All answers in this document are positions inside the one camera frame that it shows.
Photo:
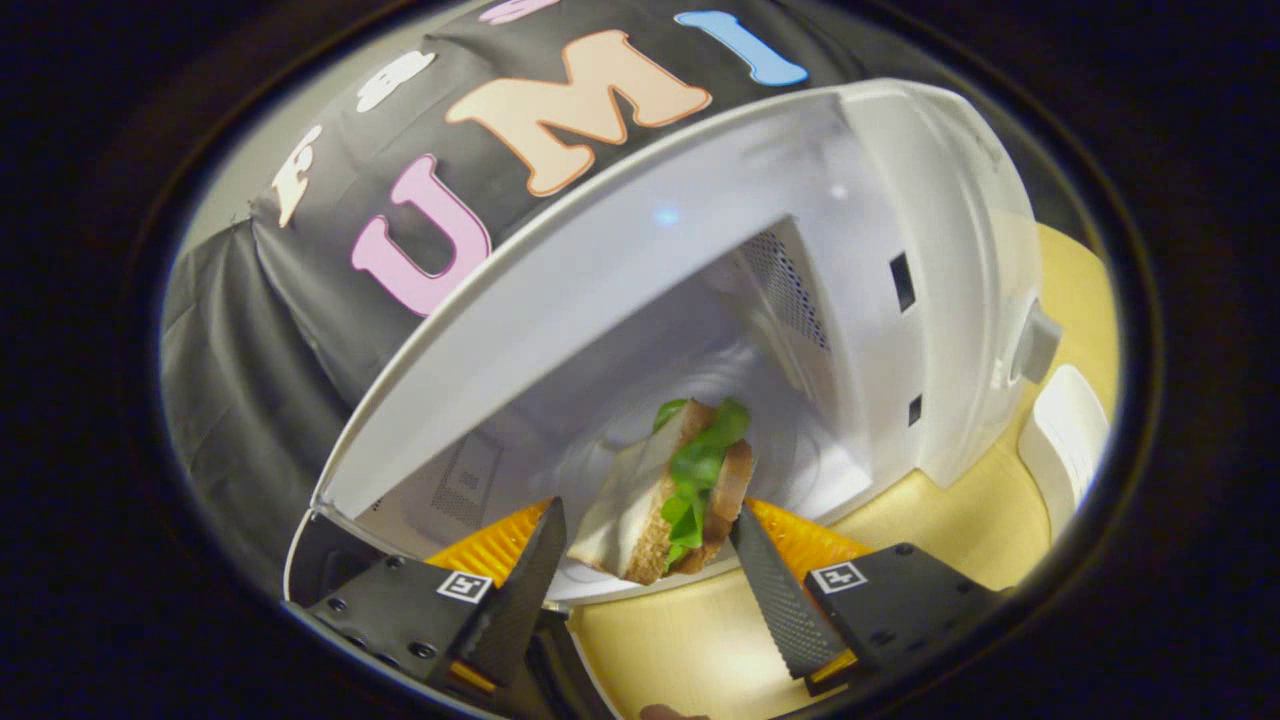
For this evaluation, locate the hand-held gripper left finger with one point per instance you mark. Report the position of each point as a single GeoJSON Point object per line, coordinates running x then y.
{"type": "Point", "coordinates": [520, 590]}

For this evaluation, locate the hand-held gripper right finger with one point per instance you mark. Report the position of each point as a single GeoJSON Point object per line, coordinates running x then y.
{"type": "Point", "coordinates": [785, 600]}

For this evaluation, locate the lettuce sandwich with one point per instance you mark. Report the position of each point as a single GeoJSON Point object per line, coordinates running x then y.
{"type": "Point", "coordinates": [640, 500]}

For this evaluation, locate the white microwave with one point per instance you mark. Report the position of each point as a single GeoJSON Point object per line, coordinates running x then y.
{"type": "Point", "coordinates": [620, 260]}

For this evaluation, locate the white rectangular tray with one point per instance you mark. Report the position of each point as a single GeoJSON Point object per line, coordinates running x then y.
{"type": "Point", "coordinates": [1065, 440]}

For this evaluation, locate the black backdrop cloth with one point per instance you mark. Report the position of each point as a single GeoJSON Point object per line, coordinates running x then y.
{"type": "Point", "coordinates": [250, 330]}

